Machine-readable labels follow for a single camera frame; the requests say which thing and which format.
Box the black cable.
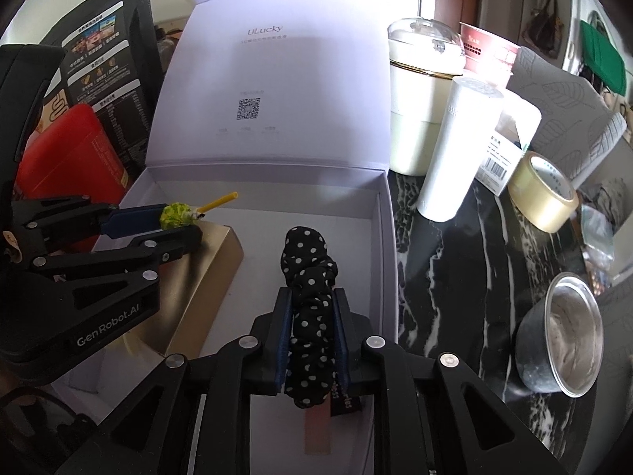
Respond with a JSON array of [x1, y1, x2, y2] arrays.
[[0, 386, 100, 436]]

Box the steel bowl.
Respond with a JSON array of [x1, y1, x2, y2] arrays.
[[514, 272, 605, 397]]

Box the green lollipop with yellow stick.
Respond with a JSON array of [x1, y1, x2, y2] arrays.
[[159, 191, 241, 231]]

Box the white kettle with glass lid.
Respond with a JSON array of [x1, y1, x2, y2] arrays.
[[387, 18, 468, 176]]

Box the black polka dot scrunchie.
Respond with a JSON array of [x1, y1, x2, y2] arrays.
[[279, 226, 339, 409]]

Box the pink paper cup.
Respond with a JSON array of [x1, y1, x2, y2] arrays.
[[459, 22, 521, 63], [465, 57, 516, 77]]

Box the white gift box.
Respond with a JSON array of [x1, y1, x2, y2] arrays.
[[52, 0, 426, 475]]

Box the black printed slim box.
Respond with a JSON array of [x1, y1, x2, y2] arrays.
[[329, 381, 367, 419]]

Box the gold box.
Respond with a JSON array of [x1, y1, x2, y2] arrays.
[[111, 222, 245, 357]]

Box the brown hanging bag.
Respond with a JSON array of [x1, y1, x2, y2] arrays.
[[521, 0, 559, 55]]

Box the pale pink flat strip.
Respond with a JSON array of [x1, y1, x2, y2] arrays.
[[303, 398, 331, 456]]

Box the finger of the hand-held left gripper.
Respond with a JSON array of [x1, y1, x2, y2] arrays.
[[10, 197, 171, 244], [30, 228, 205, 283]]

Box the pile of plastic bags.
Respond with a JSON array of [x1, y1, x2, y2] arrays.
[[578, 178, 624, 283]]

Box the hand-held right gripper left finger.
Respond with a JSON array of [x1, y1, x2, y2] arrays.
[[54, 287, 298, 475]]

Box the grey leaf-pattern cushion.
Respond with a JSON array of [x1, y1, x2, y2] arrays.
[[507, 46, 629, 184], [596, 282, 633, 357]]

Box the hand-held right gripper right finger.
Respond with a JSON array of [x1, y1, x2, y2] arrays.
[[330, 288, 559, 475]]

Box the black snack bag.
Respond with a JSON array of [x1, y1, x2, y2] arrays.
[[42, 0, 164, 174]]

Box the clear tape roll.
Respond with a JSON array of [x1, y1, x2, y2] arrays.
[[508, 152, 579, 233]]

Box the green bag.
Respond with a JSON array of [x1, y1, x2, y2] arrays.
[[578, 20, 626, 95]]

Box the red box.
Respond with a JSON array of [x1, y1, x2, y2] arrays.
[[15, 104, 130, 253]]

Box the white carton with barcode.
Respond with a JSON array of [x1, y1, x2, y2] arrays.
[[475, 131, 525, 198]]

